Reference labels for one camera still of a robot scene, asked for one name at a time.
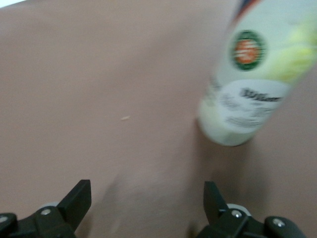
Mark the clear Wilson tennis ball can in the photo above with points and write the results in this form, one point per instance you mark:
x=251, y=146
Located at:
x=247, y=99

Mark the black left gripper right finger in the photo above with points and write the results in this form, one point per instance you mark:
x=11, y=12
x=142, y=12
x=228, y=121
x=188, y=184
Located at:
x=215, y=208

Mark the brown table mat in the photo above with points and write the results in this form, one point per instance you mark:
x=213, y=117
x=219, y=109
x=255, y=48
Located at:
x=99, y=74

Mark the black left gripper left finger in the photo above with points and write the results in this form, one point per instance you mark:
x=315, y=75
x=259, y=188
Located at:
x=71, y=205

